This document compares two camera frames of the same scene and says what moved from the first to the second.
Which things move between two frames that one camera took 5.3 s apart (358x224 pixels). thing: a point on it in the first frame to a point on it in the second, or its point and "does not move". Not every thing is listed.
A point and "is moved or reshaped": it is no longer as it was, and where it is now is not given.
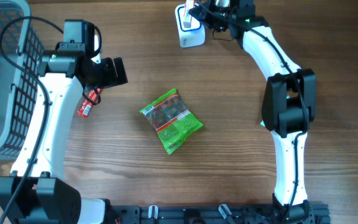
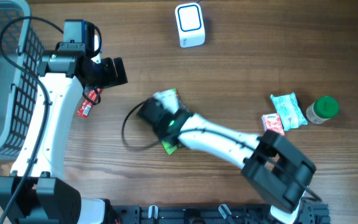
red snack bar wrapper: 87,106 does not move
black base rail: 318,213 does not move
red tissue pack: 189,5 is moved or reshaped
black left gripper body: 105,74 does not move
